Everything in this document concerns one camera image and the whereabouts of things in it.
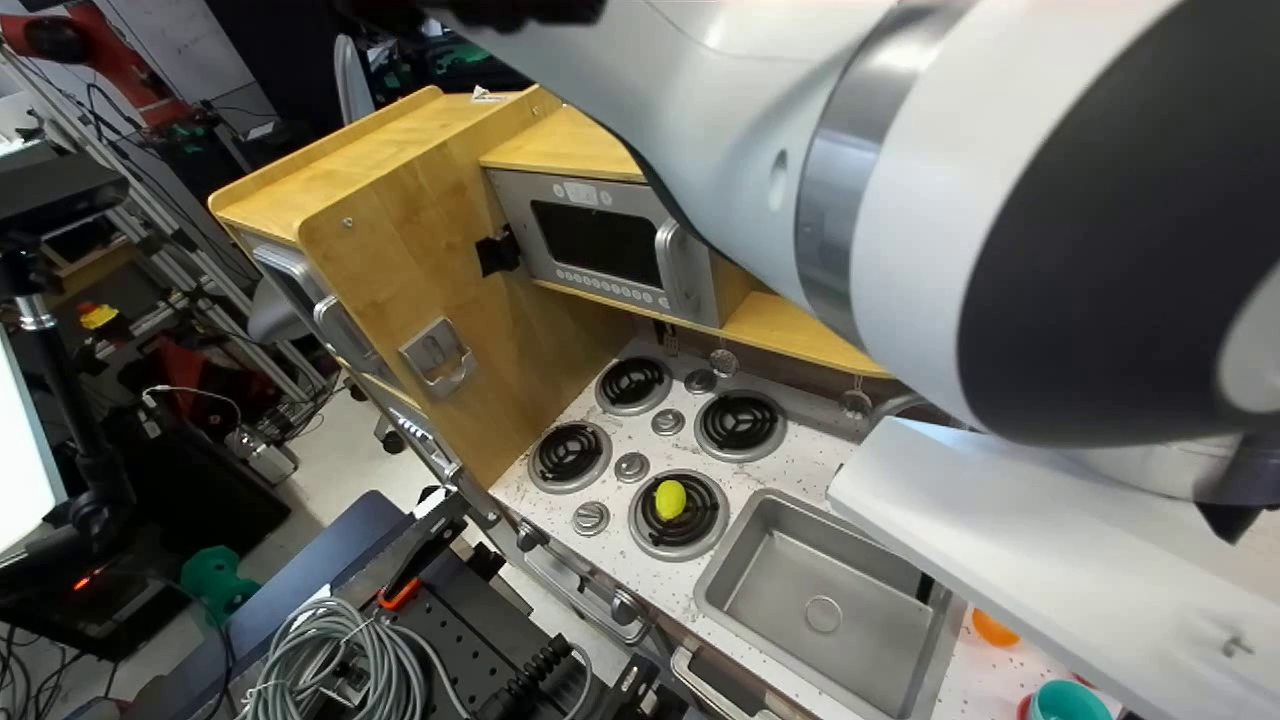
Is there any bright computer monitor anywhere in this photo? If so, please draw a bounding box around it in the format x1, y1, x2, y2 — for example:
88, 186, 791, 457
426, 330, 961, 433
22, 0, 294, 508
0, 330, 72, 563

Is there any green round roll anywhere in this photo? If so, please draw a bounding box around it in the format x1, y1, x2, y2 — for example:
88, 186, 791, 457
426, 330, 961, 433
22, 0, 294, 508
178, 541, 265, 622

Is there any grey side panel holder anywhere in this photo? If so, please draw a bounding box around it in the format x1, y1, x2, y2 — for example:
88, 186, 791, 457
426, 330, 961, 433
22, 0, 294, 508
395, 315, 481, 398

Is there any grey toy microwave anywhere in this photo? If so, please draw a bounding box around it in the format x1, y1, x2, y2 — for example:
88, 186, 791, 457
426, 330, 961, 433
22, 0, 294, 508
481, 167, 723, 330

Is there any orange handled black clamp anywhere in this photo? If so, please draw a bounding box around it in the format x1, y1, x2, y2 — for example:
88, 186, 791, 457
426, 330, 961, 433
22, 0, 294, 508
375, 493, 474, 616

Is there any black coil stove burner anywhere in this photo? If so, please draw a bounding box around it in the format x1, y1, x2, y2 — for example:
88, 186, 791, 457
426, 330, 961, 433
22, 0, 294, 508
526, 419, 616, 496
594, 351, 678, 414
692, 389, 791, 463
628, 466, 732, 563

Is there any wooden toy kitchen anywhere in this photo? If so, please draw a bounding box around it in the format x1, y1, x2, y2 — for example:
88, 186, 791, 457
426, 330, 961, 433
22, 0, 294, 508
204, 81, 1280, 720

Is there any yellow toy lemon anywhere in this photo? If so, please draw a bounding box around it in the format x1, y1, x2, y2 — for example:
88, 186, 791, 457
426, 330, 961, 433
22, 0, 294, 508
648, 474, 692, 524

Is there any grey coiled cable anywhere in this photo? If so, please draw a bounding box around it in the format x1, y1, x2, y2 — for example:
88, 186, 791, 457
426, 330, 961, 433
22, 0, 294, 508
234, 593, 457, 720

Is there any red machine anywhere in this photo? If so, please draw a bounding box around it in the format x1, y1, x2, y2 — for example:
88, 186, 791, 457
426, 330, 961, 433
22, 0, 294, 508
0, 0, 191, 132

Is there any metal rack frame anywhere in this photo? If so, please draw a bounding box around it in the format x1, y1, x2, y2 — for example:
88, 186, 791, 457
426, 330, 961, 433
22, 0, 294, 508
0, 50, 337, 405

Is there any silver oven door bar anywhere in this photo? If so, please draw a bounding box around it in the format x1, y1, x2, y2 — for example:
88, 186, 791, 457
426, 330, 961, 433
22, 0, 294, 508
457, 482, 671, 656

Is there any black side latch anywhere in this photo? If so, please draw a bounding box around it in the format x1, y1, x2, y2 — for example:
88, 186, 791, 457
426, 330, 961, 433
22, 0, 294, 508
474, 228, 529, 281

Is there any dark blue flat panel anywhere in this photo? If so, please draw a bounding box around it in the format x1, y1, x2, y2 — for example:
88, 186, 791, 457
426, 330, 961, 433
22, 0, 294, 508
124, 486, 464, 720

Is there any black perforated breadboard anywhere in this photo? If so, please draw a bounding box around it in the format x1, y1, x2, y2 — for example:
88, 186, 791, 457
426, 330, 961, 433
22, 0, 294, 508
383, 544, 697, 720

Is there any grey toy sink basin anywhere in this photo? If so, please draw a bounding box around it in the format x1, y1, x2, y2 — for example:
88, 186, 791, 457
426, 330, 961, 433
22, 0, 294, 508
692, 486, 969, 720

